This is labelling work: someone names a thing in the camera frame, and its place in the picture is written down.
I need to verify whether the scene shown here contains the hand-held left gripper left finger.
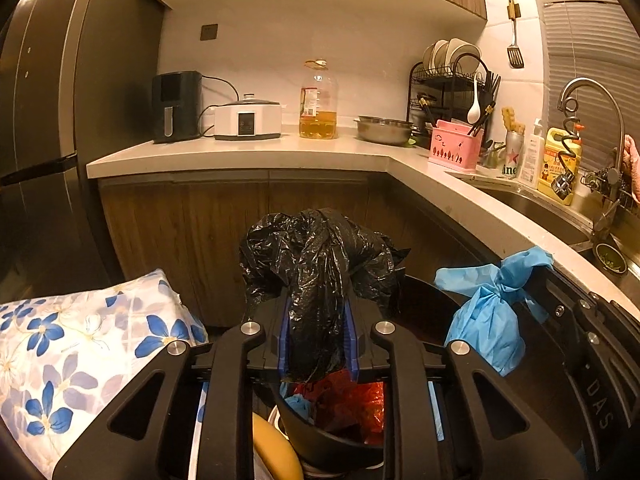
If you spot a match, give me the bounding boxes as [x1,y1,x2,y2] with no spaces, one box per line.
[52,290,292,480]

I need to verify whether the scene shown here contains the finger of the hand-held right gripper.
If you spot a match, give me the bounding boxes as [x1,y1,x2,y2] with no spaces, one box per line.
[522,261,604,362]

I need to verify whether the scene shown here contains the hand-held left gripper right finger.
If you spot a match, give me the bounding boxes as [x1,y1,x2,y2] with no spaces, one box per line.
[346,297,586,480]

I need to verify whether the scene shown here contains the red plastic bag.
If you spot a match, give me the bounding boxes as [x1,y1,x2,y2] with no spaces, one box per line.
[295,370,386,446]

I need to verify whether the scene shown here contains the blue disposable glove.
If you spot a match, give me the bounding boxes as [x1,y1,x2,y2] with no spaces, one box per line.
[285,394,316,423]

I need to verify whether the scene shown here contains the blue plastic bag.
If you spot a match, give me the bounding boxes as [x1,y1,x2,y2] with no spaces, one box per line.
[434,246,556,377]

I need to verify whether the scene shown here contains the black plastic bag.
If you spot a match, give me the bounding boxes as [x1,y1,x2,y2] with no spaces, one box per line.
[239,207,411,383]

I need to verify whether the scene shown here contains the black trash bin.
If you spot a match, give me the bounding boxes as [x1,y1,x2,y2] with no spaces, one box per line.
[275,272,571,473]

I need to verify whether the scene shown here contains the round sink strainer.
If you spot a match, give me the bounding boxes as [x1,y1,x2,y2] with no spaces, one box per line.
[592,242,628,276]

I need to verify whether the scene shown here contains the yellow round object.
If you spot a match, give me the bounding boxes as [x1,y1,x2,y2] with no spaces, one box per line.
[252,414,305,480]

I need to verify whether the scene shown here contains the steel kitchen sink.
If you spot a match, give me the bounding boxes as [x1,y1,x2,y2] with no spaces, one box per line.
[470,185,601,256]

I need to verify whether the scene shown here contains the coiled black faucet sprayer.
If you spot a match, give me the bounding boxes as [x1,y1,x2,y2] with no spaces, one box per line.
[550,100,583,198]

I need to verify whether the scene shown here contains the yellow detergent bottle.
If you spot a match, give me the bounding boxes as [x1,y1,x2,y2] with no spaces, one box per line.
[537,126,583,206]

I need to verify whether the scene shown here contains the white pump bottle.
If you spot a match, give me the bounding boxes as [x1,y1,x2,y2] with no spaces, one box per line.
[517,118,546,188]

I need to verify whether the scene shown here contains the pink cloth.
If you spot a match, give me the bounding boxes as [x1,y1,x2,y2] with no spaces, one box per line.
[623,135,640,201]

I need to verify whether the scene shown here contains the silver beer can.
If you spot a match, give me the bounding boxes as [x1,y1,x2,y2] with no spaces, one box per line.
[501,130,523,180]

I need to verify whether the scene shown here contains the blue floral tablecloth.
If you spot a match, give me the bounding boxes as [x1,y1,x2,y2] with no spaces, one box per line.
[0,269,211,480]

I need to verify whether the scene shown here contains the kitchen counter with wooden cabinets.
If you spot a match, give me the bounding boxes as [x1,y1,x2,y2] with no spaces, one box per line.
[86,132,640,321]

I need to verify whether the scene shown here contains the pink utensil holder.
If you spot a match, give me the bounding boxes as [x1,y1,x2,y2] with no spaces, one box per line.
[428,120,485,173]

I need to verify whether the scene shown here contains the yellow lattice scrubber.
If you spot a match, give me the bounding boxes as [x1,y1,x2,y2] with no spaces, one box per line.
[501,106,525,133]

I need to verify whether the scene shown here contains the stainless steel bowl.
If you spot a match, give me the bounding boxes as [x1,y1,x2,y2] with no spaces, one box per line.
[354,116,416,146]

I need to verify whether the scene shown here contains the white ceramic spoon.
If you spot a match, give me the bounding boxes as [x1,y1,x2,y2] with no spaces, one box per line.
[467,76,482,125]

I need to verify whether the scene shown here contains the white electric cooker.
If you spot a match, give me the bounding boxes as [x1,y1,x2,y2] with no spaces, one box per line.
[214,92,286,141]

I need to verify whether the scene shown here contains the steel kitchen faucet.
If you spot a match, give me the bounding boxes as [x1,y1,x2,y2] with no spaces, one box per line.
[557,77,628,246]

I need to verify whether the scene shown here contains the cooking oil bottle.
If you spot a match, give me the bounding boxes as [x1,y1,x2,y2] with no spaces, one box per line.
[299,59,340,140]

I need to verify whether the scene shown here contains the hanging slotted spatula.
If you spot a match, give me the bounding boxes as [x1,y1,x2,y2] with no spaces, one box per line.
[506,0,526,70]

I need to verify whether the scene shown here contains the black air fryer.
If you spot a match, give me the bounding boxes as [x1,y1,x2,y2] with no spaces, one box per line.
[151,71,203,143]

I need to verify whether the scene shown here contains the grey window blinds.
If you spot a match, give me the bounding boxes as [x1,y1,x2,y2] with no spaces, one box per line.
[530,0,640,171]

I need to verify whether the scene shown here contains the dark steel refrigerator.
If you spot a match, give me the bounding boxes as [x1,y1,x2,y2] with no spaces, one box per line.
[0,0,168,286]

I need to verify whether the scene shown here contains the wire sink caddy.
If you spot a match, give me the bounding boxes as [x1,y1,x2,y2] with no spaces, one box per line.
[580,167,636,201]

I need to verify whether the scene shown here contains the black wire dish rack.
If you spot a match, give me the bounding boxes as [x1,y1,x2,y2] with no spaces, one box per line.
[407,55,493,133]

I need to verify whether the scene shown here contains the black power cable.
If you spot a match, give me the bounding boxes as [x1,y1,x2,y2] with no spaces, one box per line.
[197,76,241,138]

